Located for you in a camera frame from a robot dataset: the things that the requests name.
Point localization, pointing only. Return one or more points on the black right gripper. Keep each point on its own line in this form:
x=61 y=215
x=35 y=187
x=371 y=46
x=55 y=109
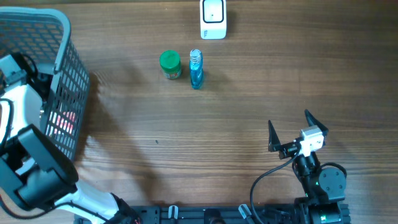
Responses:
x=287 y=149

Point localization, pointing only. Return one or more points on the blue mouthwash bottle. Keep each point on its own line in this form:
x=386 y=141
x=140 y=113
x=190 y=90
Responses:
x=196 y=69

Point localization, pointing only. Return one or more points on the green lid jar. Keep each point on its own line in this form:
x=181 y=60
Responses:
x=170 y=64

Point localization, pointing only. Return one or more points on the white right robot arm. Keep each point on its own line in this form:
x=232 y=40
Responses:
x=323 y=184

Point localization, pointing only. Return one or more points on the white barcode scanner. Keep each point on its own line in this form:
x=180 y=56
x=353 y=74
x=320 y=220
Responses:
x=213 y=19

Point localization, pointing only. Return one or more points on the grey plastic mesh basket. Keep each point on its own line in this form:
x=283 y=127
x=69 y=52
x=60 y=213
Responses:
x=44 y=37

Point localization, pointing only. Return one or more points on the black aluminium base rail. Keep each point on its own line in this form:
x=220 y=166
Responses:
x=217 y=214

